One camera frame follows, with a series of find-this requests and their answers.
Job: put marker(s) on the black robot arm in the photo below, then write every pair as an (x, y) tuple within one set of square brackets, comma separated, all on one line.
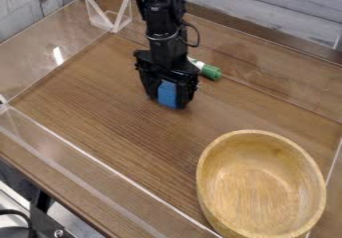
[(165, 21)]

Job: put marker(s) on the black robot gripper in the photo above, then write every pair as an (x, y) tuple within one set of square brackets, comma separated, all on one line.
[(165, 62)]

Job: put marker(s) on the clear acrylic corner bracket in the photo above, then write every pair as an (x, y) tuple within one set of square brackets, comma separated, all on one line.
[(110, 20)]

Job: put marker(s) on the blue rectangular block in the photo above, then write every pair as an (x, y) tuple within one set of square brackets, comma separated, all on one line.
[(167, 94)]

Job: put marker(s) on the light wooden bowl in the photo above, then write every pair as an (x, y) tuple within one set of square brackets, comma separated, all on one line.
[(259, 186)]

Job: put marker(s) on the green and white marker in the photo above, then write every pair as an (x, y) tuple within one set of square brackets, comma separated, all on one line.
[(209, 71)]

